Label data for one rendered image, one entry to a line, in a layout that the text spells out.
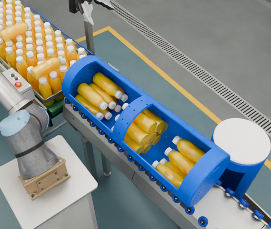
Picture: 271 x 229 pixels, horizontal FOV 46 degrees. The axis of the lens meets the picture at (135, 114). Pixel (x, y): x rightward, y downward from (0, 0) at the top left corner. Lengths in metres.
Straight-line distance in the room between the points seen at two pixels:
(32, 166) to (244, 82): 2.69
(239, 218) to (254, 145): 0.36
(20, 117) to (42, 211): 0.36
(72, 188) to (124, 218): 1.21
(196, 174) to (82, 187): 0.45
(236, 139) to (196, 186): 0.45
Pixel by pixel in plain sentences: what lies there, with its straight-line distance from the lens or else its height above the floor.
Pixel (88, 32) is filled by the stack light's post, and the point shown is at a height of 1.02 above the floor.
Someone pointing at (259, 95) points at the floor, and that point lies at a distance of 3.43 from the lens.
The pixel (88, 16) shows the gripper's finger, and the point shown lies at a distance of 1.23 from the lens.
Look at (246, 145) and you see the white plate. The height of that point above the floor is 1.04.
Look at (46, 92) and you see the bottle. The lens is 1.85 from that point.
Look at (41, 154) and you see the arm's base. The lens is 1.23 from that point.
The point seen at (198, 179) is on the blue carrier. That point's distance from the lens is 1.28.
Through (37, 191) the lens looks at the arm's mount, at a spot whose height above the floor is 1.18.
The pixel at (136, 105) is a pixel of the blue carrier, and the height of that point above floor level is 1.23.
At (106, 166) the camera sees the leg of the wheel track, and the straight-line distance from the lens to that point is 2.49.
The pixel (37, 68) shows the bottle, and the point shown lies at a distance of 1.80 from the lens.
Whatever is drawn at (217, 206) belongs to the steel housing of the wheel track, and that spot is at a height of 0.93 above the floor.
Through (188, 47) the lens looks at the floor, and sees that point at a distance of 3.81.
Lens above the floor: 2.31
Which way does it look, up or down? 50 degrees down
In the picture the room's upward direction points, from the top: 2 degrees clockwise
